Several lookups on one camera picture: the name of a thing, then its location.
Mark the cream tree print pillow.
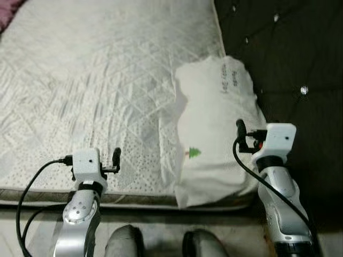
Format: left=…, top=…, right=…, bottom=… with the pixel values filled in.
left=173, top=55, right=269, bottom=209

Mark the grey robot left leg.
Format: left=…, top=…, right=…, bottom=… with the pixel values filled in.
left=103, top=225, right=145, bottom=257

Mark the grey robot leg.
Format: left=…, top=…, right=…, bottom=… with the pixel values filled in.
left=103, top=225, right=145, bottom=257
left=181, top=229, right=231, bottom=257

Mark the cream quilted mattress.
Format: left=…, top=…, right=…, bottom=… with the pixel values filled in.
left=0, top=0, right=258, bottom=210

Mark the black tufted headboard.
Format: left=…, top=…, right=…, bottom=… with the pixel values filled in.
left=213, top=0, right=343, bottom=231

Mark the grey robot right leg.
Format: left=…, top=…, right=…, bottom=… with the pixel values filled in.
left=181, top=229, right=231, bottom=257

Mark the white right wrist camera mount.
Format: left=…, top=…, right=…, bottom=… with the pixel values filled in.
left=252, top=123, right=297, bottom=164

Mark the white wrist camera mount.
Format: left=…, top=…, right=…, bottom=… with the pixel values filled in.
left=252, top=123, right=297, bottom=164
left=72, top=149, right=108, bottom=188

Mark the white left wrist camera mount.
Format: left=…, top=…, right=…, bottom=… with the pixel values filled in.
left=72, top=149, right=108, bottom=188

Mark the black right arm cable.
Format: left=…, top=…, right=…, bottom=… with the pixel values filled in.
left=232, top=134, right=317, bottom=241

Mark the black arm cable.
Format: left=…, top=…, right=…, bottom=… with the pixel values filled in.
left=232, top=134, right=317, bottom=241
left=16, top=155, right=74, bottom=257

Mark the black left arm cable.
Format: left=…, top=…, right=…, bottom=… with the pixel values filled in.
left=16, top=155, right=74, bottom=257

